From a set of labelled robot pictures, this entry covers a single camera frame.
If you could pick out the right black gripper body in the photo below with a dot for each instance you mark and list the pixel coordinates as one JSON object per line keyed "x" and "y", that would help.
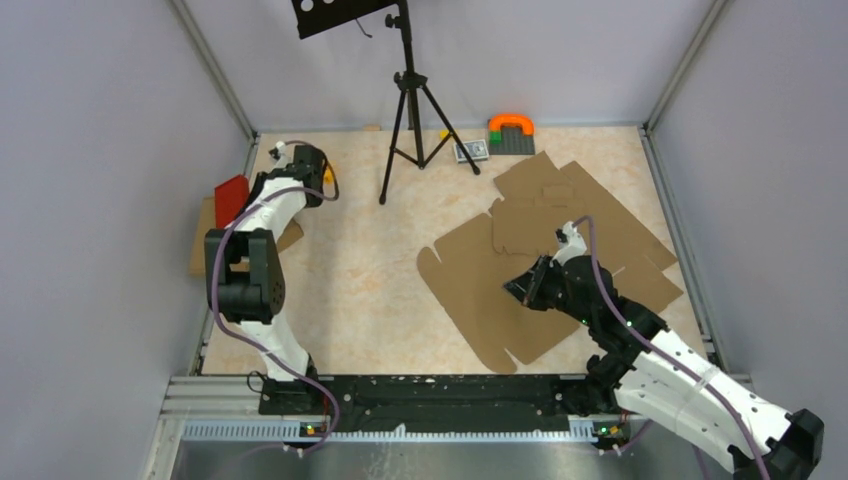
{"x": 547, "y": 289}

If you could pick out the red paper box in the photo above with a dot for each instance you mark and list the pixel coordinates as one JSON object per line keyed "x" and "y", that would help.
{"x": 229, "y": 199}

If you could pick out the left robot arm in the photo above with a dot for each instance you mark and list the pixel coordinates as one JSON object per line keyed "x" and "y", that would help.
{"x": 245, "y": 283}

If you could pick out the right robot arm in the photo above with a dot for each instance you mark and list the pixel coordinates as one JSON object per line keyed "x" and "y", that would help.
{"x": 647, "y": 369}

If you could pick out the large flat cardboard sheet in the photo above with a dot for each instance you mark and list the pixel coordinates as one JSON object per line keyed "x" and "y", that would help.
{"x": 479, "y": 271}

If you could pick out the playing card deck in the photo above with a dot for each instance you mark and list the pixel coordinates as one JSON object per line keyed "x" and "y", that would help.
{"x": 477, "y": 150}

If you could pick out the orange arch toy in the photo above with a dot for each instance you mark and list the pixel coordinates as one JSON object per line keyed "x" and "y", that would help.
{"x": 511, "y": 120}

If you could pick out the yellow toy block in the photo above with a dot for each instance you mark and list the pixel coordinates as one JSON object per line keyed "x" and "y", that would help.
{"x": 328, "y": 176}

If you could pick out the black perforated plate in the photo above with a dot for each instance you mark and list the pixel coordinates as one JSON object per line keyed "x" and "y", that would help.
{"x": 315, "y": 17}

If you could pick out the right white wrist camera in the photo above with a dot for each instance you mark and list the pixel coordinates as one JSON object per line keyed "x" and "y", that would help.
{"x": 571, "y": 243}

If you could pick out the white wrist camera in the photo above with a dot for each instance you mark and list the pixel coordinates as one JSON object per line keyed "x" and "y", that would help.
{"x": 571, "y": 243}
{"x": 279, "y": 157}

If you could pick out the black camera tripod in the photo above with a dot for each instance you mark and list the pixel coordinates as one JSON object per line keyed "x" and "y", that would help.
{"x": 410, "y": 83}

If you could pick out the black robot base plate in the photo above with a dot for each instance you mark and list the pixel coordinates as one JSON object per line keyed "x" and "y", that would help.
{"x": 443, "y": 403}

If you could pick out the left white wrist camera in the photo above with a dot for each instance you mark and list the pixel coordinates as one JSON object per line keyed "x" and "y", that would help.
{"x": 279, "y": 157}

